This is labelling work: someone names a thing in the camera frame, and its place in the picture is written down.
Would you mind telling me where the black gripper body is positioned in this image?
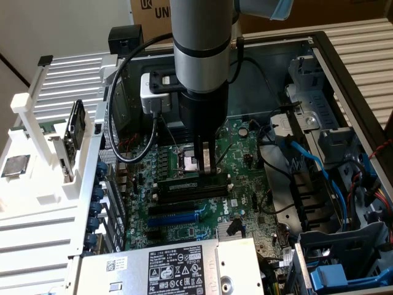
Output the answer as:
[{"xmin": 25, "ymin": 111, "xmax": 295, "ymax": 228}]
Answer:
[{"xmin": 179, "ymin": 82, "xmax": 230, "ymax": 143}]

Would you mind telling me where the green RAM stick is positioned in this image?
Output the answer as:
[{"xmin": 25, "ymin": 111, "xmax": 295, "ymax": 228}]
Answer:
[{"xmin": 155, "ymin": 173, "xmax": 230, "ymax": 191}]

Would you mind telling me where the silver CPU socket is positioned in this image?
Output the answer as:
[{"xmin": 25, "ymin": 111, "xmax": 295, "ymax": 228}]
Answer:
[{"xmin": 171, "ymin": 143, "xmax": 222, "ymax": 181}]

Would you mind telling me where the green Dell motherboard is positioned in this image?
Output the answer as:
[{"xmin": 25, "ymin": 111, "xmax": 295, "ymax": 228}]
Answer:
[{"xmin": 118, "ymin": 118, "xmax": 295, "ymax": 250}]

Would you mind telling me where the grey metal PC case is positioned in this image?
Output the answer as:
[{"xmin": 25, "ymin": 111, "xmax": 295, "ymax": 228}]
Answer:
[{"xmin": 66, "ymin": 30, "xmax": 393, "ymax": 295}]

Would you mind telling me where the long black expansion slot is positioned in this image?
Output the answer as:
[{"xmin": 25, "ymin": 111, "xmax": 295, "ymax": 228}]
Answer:
[{"xmin": 148, "ymin": 201, "xmax": 197, "ymax": 218}]

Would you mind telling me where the blue expansion slot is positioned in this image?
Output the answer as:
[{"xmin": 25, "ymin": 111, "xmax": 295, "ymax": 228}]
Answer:
[{"xmin": 146, "ymin": 211, "xmax": 200, "ymax": 229}]

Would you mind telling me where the silver chipset heatsink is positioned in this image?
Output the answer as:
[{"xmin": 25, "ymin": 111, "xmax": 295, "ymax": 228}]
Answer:
[{"xmin": 217, "ymin": 220, "xmax": 245, "ymax": 238}]

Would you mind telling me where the white corner fixture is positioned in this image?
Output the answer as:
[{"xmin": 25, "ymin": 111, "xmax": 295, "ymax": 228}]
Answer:
[{"xmin": 100, "ymin": 54, "xmax": 125, "ymax": 81}]

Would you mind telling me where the printed cardboard box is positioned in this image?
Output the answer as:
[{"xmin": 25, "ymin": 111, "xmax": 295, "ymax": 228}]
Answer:
[{"xmin": 130, "ymin": 0, "xmax": 174, "ymax": 42}]

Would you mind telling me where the black box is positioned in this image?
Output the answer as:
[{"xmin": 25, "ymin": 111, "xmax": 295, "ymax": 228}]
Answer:
[{"xmin": 109, "ymin": 25, "xmax": 145, "ymax": 58}]

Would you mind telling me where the black graphics card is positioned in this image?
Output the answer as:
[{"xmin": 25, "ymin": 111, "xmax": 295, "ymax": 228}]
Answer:
[{"xmin": 60, "ymin": 98, "xmax": 87, "ymax": 184}]

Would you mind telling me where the grey power supply with label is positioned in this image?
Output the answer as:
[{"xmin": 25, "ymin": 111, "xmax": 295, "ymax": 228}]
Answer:
[{"xmin": 73, "ymin": 236, "xmax": 265, "ymax": 295}]

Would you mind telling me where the green circuit board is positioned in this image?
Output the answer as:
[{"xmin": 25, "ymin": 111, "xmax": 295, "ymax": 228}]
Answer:
[{"xmin": 12, "ymin": 120, "xmax": 68, "ymax": 136}]

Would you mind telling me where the grey metal disk bay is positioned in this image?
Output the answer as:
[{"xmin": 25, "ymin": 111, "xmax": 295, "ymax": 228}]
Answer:
[{"xmin": 297, "ymin": 221, "xmax": 391, "ymax": 277}]

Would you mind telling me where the white parts rack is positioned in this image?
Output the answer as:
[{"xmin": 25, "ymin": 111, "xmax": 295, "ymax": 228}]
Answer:
[{"xmin": 0, "ymin": 55, "xmax": 95, "ymax": 221}]

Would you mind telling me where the plain brown cardboard box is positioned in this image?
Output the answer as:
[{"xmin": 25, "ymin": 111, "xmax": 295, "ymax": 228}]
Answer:
[{"xmin": 239, "ymin": 0, "xmax": 393, "ymax": 33}]

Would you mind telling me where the blue plastic disk caddy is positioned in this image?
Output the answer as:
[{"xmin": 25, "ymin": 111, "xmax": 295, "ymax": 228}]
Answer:
[{"xmin": 309, "ymin": 264, "xmax": 393, "ymax": 291}]

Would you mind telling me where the silver CPU chip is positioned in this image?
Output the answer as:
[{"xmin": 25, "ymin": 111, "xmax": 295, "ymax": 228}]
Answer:
[{"xmin": 1, "ymin": 154, "xmax": 31, "ymax": 178}]

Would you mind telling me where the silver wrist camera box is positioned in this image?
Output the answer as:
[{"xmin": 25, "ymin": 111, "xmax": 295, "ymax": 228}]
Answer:
[{"xmin": 140, "ymin": 72, "xmax": 174, "ymax": 117}]

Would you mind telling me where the black data cable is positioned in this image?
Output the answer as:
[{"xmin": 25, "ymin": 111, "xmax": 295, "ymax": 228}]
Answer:
[{"xmin": 259, "ymin": 161, "xmax": 298, "ymax": 214}]

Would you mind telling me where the black cable with brass plug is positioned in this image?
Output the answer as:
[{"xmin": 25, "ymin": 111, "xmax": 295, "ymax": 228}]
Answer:
[{"xmin": 230, "ymin": 36, "xmax": 246, "ymax": 84}]

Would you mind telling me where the silver metal disk bracket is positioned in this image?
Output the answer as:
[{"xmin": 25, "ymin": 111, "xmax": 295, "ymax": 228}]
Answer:
[{"xmin": 270, "ymin": 113, "xmax": 308, "ymax": 145}]

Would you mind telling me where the red twisted wire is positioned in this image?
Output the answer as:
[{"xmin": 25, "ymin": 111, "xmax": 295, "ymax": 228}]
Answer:
[
  {"xmin": 367, "ymin": 140, "xmax": 393, "ymax": 159},
  {"xmin": 118, "ymin": 136, "xmax": 139, "ymax": 149}
]

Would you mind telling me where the black camera cable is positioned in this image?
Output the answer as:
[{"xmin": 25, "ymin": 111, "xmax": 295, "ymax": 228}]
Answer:
[{"xmin": 107, "ymin": 32, "xmax": 174, "ymax": 163}]

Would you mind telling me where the blue SATA wire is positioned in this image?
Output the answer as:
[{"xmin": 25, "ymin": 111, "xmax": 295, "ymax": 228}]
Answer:
[
  {"xmin": 281, "ymin": 134, "xmax": 354, "ymax": 230},
  {"xmin": 359, "ymin": 152, "xmax": 380, "ymax": 185}
]

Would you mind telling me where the black plastic cable holder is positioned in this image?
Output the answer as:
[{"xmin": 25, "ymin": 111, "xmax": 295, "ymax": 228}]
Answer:
[{"xmin": 290, "ymin": 170, "xmax": 340, "ymax": 233}]

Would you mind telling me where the red yellow power wire bundle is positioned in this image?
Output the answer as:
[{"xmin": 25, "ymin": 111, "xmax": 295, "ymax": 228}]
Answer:
[{"xmin": 365, "ymin": 187, "xmax": 393, "ymax": 213}]

